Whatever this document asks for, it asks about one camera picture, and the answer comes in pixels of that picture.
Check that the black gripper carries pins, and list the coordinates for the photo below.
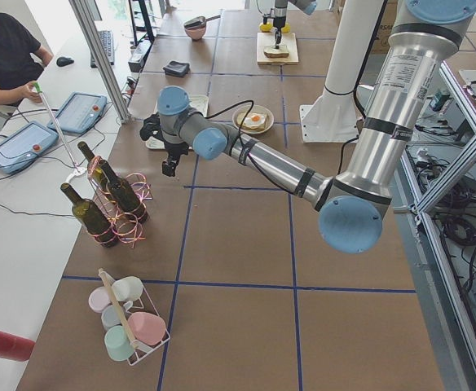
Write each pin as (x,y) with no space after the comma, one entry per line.
(174,149)
(279,21)

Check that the bread slice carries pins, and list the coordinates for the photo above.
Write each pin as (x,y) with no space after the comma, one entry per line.
(272,53)
(241,115)

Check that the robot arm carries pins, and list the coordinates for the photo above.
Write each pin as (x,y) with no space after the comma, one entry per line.
(278,15)
(352,204)

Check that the cream bear serving tray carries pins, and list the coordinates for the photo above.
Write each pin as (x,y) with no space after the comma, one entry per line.
(197,101)

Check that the yellow lemon left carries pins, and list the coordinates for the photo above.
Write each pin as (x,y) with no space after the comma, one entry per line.
(265,28)

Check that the wooden cutting board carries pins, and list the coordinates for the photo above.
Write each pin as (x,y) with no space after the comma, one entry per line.
(268,39)

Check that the pink bowl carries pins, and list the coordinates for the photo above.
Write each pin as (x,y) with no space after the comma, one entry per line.
(195,31)

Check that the grey folded cloth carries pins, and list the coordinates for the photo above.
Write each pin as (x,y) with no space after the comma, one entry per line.
(176,69)

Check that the fried egg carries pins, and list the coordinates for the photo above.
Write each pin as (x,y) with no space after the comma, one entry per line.
(254,121)

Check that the white round plate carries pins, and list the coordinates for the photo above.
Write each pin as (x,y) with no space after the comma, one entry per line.
(254,108)

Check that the white stick with green tip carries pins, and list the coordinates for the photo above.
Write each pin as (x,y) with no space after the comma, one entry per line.
(77,170)

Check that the blue teach pendant far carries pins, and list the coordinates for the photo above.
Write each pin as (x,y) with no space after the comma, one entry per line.
(80,112)

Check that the blue teach pendant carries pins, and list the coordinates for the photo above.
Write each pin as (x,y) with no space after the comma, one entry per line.
(19,150)
(80,112)

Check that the dark green wine bottle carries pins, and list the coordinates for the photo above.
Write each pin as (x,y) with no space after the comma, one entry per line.
(91,217)

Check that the black keyboard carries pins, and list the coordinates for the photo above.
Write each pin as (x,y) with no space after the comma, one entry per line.
(107,42)

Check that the black computer mouse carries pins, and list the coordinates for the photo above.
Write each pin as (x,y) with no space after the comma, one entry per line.
(64,61)

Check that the white plastic cup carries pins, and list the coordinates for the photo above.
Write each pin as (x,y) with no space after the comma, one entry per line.
(129,288)

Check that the blue teach pendant near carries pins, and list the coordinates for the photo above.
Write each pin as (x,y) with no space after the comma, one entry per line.
(19,150)

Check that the lilac plastic cup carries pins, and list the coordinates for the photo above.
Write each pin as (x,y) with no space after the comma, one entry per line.
(99,300)

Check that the grey plastic cup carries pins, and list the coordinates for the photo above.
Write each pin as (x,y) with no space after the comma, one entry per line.
(109,317)

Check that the pink plastic cup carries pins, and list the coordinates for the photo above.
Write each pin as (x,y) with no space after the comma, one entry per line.
(148,328)

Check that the seated person black shirt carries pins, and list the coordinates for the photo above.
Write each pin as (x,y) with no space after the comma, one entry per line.
(22,61)

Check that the mint green plastic cup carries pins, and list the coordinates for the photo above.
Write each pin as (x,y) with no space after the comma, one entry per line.
(117,344)

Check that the red cylinder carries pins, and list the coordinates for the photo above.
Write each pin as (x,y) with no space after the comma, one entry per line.
(16,348)

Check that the copper wire bottle rack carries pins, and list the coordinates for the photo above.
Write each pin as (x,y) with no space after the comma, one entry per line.
(125,225)

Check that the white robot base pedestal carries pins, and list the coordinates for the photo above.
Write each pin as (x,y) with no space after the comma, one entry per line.
(332,117)

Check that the wooden rack handle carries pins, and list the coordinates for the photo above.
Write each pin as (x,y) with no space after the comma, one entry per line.
(118,309)

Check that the aluminium frame post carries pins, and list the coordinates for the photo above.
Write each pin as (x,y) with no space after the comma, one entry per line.
(87,24)

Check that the white wire cup rack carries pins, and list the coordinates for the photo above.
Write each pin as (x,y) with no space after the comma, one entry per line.
(144,304)

